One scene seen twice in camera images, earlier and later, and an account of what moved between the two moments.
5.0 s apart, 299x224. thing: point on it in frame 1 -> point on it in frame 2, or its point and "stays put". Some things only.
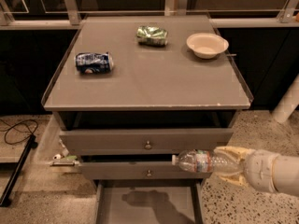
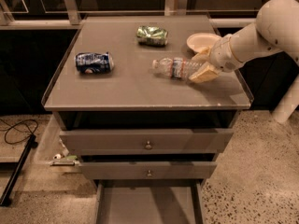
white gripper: (260, 170) -> (223, 56)
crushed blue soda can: (93, 63) stays put
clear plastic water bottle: (205, 161) -> (177, 67)
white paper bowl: (206, 45) stays put
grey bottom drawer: (149, 201) stays put
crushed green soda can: (151, 35) stays put
